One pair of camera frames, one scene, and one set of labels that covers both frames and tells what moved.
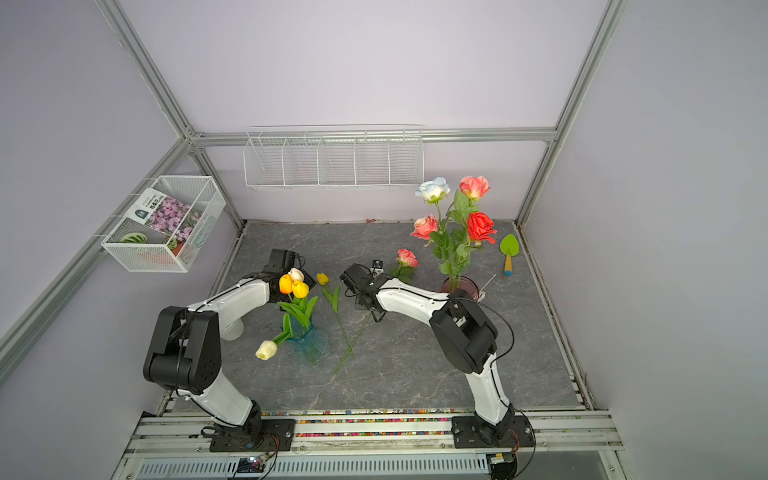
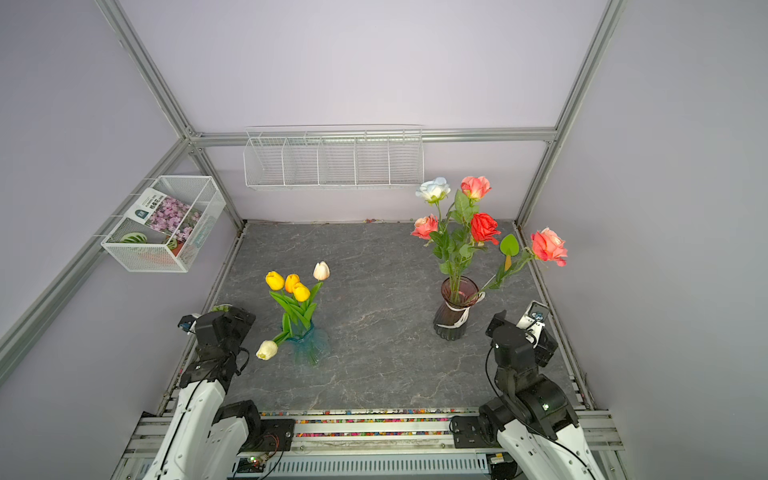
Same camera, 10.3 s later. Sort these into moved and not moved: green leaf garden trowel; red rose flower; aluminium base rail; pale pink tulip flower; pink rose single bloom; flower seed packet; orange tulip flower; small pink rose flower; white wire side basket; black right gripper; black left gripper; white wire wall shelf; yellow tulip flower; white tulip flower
Moved: yellow tulip flower; pink rose single bloom; black right gripper; black left gripper; pale pink tulip flower
Not moved: small pink rose flower; aluminium base rail; white wire wall shelf; flower seed packet; white tulip flower; orange tulip flower; white wire side basket; green leaf garden trowel; red rose flower
